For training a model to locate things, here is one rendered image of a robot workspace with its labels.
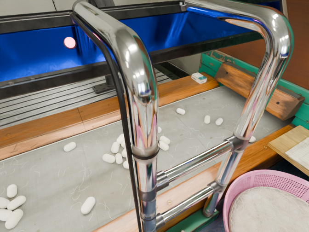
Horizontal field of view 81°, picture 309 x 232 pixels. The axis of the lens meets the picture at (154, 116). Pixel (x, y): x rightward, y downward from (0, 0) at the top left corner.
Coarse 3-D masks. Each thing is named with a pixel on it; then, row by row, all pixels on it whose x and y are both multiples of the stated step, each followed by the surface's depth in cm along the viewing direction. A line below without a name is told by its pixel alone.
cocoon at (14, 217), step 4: (12, 212) 37; (16, 212) 37; (20, 212) 38; (12, 216) 37; (16, 216) 37; (20, 216) 37; (8, 220) 36; (12, 220) 36; (16, 220) 37; (8, 224) 36; (12, 224) 36; (16, 224) 37; (8, 228) 36
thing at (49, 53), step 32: (256, 0) 32; (0, 32) 18; (32, 32) 19; (64, 32) 20; (160, 32) 25; (192, 32) 27; (224, 32) 30; (256, 32) 33; (0, 64) 18; (32, 64) 19; (64, 64) 21; (96, 64) 22; (0, 96) 19
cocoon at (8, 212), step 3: (0, 210) 38; (3, 210) 38; (6, 210) 38; (9, 210) 38; (0, 213) 37; (3, 213) 37; (6, 213) 37; (9, 213) 37; (0, 216) 37; (3, 216) 37; (6, 216) 37; (9, 216) 37; (0, 219) 37; (3, 219) 37; (6, 219) 37
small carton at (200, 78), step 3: (192, 75) 79; (195, 75) 78; (198, 75) 78; (201, 75) 78; (192, 78) 80; (195, 78) 78; (198, 78) 76; (201, 78) 76; (204, 78) 76; (198, 81) 77; (201, 81) 76; (204, 81) 77
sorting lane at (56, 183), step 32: (192, 96) 73; (224, 96) 74; (96, 128) 59; (192, 128) 59; (224, 128) 59; (256, 128) 59; (32, 160) 50; (64, 160) 50; (96, 160) 50; (160, 160) 50; (0, 192) 43; (32, 192) 43; (64, 192) 43; (96, 192) 43; (128, 192) 43; (160, 192) 43; (0, 224) 37; (32, 224) 37; (64, 224) 37; (96, 224) 37
